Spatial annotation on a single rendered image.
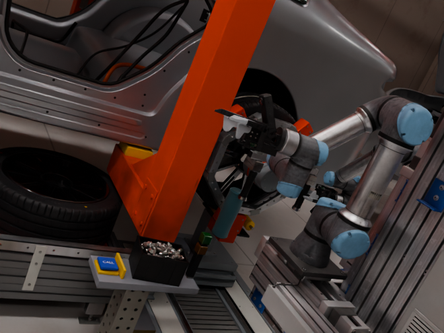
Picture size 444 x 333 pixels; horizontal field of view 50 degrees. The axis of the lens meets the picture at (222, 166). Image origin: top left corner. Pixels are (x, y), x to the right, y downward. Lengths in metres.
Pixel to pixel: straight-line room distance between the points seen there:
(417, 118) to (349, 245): 0.44
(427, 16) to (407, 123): 7.45
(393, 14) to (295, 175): 7.04
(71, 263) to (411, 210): 1.36
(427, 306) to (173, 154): 1.05
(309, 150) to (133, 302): 0.98
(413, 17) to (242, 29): 6.95
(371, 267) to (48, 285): 1.31
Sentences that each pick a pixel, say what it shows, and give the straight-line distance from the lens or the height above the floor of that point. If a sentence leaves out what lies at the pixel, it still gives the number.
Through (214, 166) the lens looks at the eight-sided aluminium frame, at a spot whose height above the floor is 0.81.
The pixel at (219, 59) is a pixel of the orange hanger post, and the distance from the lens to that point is 1.86.
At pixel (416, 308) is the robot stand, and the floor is 0.91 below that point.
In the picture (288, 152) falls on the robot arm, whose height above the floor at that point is 1.20.
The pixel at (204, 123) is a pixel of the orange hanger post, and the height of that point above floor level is 1.08.
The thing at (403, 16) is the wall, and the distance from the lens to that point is 8.54.
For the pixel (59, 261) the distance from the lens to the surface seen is 2.15.
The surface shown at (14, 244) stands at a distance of 2.07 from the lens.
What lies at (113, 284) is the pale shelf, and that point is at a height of 0.44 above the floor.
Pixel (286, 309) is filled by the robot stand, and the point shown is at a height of 0.72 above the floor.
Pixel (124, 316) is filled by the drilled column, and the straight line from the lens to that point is 2.05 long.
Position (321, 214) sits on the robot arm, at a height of 1.00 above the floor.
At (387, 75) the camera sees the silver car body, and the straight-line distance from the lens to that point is 3.11.
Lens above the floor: 1.46
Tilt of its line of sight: 16 degrees down
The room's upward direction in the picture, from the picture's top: 23 degrees clockwise
